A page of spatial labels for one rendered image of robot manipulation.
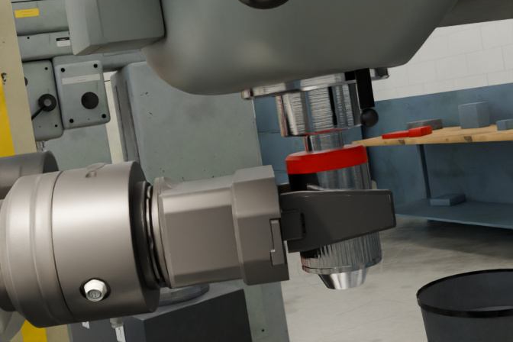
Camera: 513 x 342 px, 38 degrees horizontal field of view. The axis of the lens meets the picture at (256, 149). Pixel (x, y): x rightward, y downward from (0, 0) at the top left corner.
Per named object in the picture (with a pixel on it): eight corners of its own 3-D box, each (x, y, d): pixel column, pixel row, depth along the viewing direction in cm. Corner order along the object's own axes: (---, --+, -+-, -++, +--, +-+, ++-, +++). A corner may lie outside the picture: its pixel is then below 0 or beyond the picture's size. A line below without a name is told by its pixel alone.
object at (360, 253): (376, 250, 45) (362, 157, 45) (388, 266, 41) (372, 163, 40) (301, 261, 46) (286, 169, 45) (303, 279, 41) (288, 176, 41)
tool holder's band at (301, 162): (362, 157, 45) (360, 141, 45) (372, 163, 40) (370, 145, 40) (286, 169, 45) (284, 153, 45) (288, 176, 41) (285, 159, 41)
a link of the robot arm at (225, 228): (270, 143, 37) (30, 177, 37) (298, 333, 37) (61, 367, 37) (266, 135, 49) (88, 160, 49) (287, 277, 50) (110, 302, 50)
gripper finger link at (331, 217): (395, 235, 41) (284, 251, 41) (388, 178, 41) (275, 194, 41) (401, 240, 39) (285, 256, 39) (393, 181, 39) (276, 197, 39)
